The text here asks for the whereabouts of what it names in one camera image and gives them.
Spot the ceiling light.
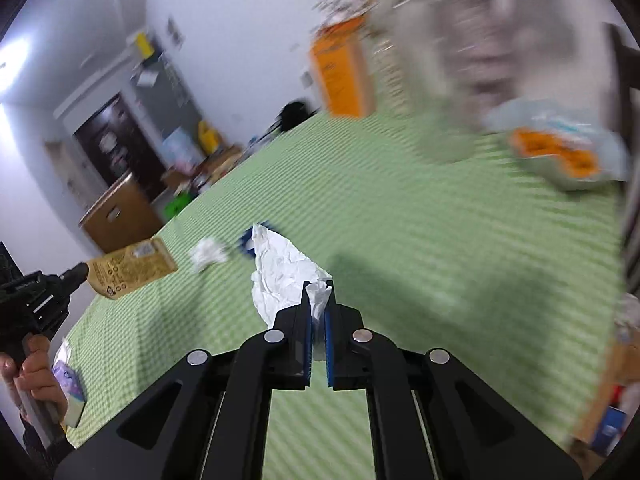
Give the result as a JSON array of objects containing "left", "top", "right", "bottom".
[{"left": 0, "top": 35, "right": 33, "bottom": 96}]

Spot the small crumpled tissue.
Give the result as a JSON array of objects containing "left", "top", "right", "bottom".
[{"left": 189, "top": 237, "right": 230, "bottom": 273}]

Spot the orange box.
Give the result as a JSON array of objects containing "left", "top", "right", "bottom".
[{"left": 307, "top": 15, "right": 378, "bottom": 120}]

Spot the green checked tablecloth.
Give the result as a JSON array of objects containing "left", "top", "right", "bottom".
[{"left": 65, "top": 105, "right": 626, "bottom": 480}]

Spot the pile of small oranges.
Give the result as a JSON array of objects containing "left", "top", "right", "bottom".
[{"left": 507, "top": 127, "right": 601, "bottom": 178}]

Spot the blue box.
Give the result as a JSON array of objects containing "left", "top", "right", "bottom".
[{"left": 590, "top": 405, "right": 628, "bottom": 453}]

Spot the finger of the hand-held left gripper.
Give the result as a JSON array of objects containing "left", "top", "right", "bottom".
[{"left": 57, "top": 262, "right": 91, "bottom": 292}]

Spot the green plastic object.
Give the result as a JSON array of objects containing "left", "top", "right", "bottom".
[{"left": 165, "top": 195, "right": 193, "bottom": 218}]

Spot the yellow box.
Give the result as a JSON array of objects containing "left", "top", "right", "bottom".
[{"left": 127, "top": 31, "right": 153, "bottom": 58}]

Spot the person's left hand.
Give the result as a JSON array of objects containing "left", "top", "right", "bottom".
[{"left": 0, "top": 334, "right": 68, "bottom": 421}]

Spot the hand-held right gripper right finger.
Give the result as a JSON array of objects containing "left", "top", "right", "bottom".
[{"left": 322, "top": 280, "right": 585, "bottom": 480}]

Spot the person's left forearm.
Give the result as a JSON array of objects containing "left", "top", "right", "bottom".
[{"left": 20, "top": 410, "right": 76, "bottom": 471}]

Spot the grey refrigerator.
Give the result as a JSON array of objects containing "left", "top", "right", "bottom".
[{"left": 122, "top": 35, "right": 221, "bottom": 146}]

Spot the brown paper packet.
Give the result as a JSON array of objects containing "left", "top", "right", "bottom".
[{"left": 86, "top": 237, "right": 179, "bottom": 301}]

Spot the yellow bag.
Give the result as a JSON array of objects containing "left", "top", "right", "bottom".
[{"left": 196, "top": 120, "right": 222, "bottom": 155}]

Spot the purple tissue pack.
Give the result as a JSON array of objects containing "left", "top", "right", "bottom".
[{"left": 51, "top": 337, "right": 87, "bottom": 429}]

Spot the blue striped bag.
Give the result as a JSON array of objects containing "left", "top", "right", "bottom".
[{"left": 161, "top": 127, "right": 201, "bottom": 168}]

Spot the white blue wrapper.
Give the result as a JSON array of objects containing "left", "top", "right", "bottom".
[{"left": 542, "top": 114, "right": 608, "bottom": 138}]

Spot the glass jar with handle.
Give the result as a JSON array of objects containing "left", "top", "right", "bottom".
[{"left": 370, "top": 0, "right": 481, "bottom": 163}]

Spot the white paper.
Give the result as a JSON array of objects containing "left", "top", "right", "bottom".
[{"left": 249, "top": 222, "right": 335, "bottom": 361}]

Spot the wall vent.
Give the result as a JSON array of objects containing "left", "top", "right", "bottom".
[{"left": 165, "top": 17, "right": 185, "bottom": 51}]

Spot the pale green wavy bowl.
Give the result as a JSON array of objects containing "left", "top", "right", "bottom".
[{"left": 487, "top": 97, "right": 631, "bottom": 192}]

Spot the black rounded object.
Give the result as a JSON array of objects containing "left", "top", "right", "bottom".
[{"left": 276, "top": 101, "right": 321, "bottom": 134}]

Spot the cardboard box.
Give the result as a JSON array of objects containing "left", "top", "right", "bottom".
[{"left": 570, "top": 330, "right": 640, "bottom": 461}]

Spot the dark wooden chair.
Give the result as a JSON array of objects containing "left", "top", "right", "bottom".
[{"left": 602, "top": 22, "right": 640, "bottom": 296}]

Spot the dark entrance door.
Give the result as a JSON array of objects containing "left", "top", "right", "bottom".
[{"left": 72, "top": 92, "right": 168, "bottom": 186}]

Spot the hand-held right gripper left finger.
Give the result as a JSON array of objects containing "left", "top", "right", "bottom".
[{"left": 54, "top": 280, "right": 315, "bottom": 480}]

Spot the purple glass vase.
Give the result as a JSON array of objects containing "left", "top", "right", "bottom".
[{"left": 440, "top": 0, "right": 531, "bottom": 131}]

